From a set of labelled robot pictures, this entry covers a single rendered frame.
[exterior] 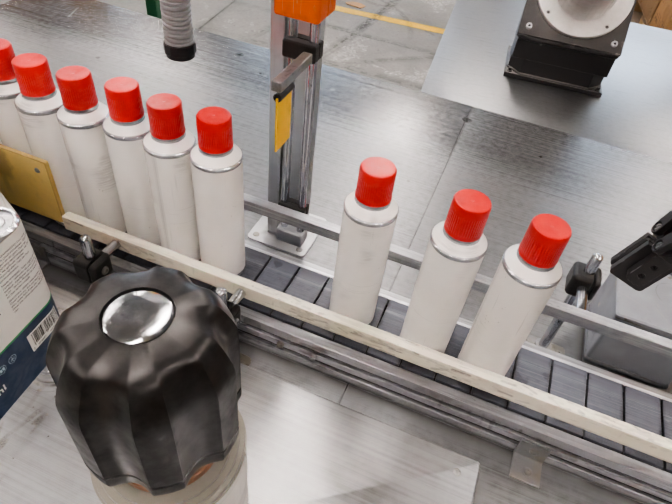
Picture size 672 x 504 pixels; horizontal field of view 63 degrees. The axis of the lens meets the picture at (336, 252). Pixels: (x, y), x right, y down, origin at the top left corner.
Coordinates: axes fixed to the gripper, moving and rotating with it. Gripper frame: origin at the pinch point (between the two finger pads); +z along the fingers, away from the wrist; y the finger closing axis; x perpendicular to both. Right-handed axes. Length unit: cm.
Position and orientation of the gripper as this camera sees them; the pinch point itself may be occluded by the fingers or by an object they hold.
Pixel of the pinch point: (643, 263)
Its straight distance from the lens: 50.3
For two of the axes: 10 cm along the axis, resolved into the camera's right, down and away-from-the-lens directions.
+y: -3.8, 6.2, -6.8
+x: 8.3, 5.6, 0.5
